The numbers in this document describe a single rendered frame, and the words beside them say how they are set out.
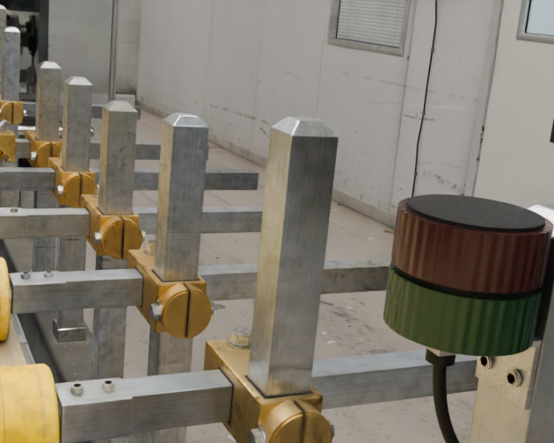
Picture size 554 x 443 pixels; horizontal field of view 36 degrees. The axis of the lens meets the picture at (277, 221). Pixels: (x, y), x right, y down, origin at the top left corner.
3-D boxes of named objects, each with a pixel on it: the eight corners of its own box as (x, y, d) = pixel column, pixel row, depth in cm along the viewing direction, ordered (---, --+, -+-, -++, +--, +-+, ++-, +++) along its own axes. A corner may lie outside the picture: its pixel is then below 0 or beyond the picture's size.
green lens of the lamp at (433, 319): (472, 296, 38) (479, 250, 38) (565, 349, 33) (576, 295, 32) (356, 304, 36) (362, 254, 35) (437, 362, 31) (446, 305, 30)
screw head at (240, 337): (247, 337, 70) (249, 324, 70) (257, 348, 68) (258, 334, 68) (223, 340, 69) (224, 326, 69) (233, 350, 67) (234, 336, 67)
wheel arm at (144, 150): (202, 157, 168) (204, 142, 167) (207, 160, 166) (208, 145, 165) (11, 155, 153) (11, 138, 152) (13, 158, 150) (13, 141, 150)
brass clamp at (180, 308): (174, 290, 94) (177, 247, 93) (215, 337, 82) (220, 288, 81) (120, 294, 92) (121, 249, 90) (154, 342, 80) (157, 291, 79)
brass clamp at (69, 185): (82, 187, 138) (83, 156, 137) (100, 208, 126) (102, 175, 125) (43, 187, 135) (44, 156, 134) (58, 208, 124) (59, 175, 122)
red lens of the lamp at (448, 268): (480, 243, 38) (488, 195, 37) (578, 288, 32) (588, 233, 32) (363, 247, 35) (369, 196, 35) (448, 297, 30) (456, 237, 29)
